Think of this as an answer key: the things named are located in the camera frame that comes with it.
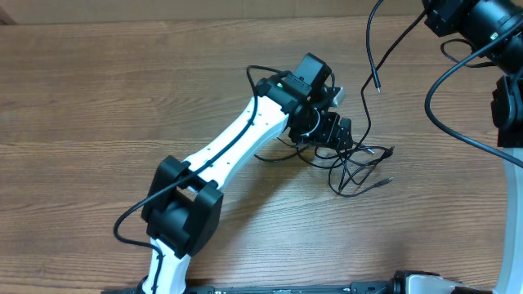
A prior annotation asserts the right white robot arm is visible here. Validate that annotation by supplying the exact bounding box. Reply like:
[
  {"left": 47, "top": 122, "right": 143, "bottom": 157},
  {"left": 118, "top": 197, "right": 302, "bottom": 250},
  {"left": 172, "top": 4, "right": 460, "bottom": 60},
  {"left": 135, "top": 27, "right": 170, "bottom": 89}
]
[{"left": 423, "top": 0, "right": 522, "bottom": 293}]

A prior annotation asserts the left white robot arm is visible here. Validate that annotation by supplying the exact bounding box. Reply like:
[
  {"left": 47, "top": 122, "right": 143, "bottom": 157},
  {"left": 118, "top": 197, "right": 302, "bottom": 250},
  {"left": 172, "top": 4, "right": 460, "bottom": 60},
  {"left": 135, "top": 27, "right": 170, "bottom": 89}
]
[{"left": 137, "top": 53, "right": 353, "bottom": 293}]

